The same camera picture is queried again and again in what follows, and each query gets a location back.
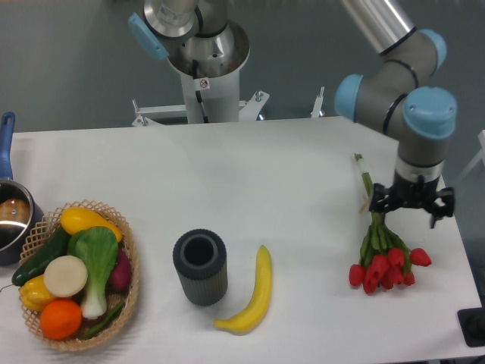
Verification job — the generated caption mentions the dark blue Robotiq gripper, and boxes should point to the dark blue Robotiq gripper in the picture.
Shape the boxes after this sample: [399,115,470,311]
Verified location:
[369,171,455,228]

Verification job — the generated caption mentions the red tulip bouquet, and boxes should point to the red tulip bouquet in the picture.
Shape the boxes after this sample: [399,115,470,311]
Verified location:
[348,152,433,295]

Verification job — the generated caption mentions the dark grey ribbed vase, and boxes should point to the dark grey ribbed vase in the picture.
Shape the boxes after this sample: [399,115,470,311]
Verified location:
[172,228,228,306]

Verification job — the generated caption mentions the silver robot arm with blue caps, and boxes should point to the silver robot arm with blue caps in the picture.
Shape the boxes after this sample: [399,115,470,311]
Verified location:
[128,1,457,222]

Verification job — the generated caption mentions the black device at table edge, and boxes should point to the black device at table edge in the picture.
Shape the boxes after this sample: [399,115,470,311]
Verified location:
[457,307,484,347]

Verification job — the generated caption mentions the yellow banana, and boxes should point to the yellow banana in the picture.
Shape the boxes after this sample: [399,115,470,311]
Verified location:
[214,245,273,335]

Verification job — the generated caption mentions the purple red onion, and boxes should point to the purple red onion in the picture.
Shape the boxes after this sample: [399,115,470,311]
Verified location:
[108,249,132,290]

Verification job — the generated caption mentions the green bok choy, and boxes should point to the green bok choy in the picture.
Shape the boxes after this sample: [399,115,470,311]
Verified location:
[67,226,118,320]

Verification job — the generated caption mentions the yellow squash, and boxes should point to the yellow squash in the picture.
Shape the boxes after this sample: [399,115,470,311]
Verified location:
[60,207,123,243]

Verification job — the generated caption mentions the woven wicker basket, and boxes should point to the woven wicker basket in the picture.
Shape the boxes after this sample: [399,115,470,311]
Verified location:
[20,199,139,352]

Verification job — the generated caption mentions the green bean pod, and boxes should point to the green bean pod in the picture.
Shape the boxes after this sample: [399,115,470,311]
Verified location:
[82,301,125,340]

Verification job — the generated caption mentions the cream round bun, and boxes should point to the cream round bun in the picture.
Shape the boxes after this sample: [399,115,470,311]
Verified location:
[43,256,88,298]

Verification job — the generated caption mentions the dark green cucumber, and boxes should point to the dark green cucumber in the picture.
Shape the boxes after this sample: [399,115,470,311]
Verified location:
[11,227,71,287]

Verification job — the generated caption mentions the orange fruit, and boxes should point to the orange fruit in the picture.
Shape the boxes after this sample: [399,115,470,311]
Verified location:
[40,300,83,340]

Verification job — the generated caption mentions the yellow bell pepper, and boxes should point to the yellow bell pepper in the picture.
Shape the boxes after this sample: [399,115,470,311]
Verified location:
[19,275,57,312]

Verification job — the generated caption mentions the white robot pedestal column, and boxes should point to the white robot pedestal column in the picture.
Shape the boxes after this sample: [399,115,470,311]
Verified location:
[180,71,239,124]

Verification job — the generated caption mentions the white metal base frame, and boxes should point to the white metal base frame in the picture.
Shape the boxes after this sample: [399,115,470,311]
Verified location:
[130,86,326,127]

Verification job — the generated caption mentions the blue handled saucepan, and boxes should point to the blue handled saucepan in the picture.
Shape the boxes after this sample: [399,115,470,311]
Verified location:
[1,111,43,266]

